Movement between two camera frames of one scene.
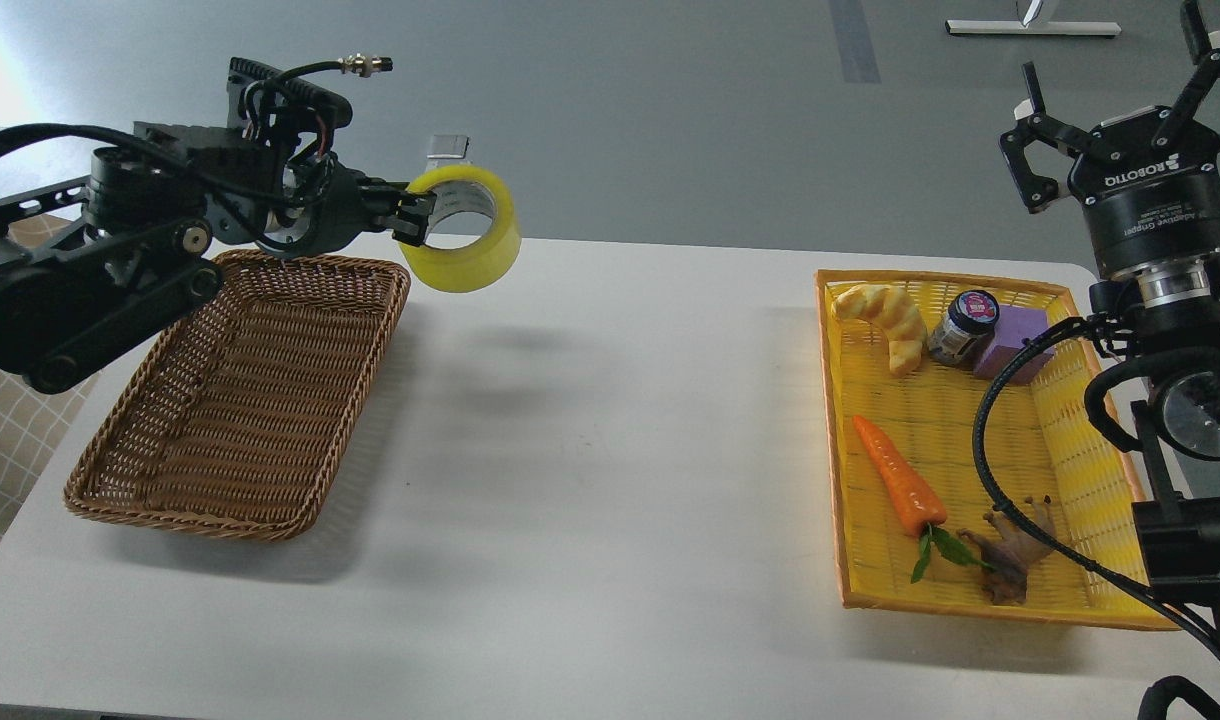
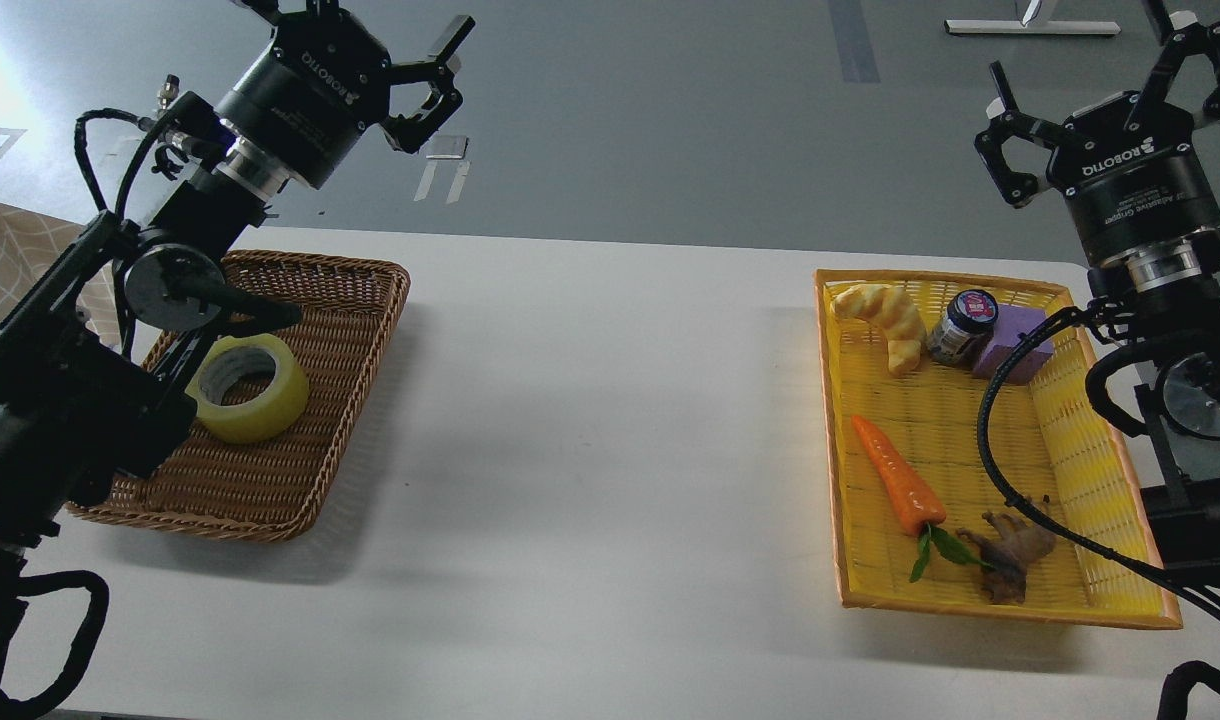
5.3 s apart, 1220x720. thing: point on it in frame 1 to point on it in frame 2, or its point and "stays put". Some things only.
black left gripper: (323, 206) to (299, 108)
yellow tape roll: (457, 189) to (248, 389)
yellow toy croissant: (896, 313) stays put
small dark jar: (970, 323) stays put
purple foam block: (1013, 325) stays put
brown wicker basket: (246, 417) stays put
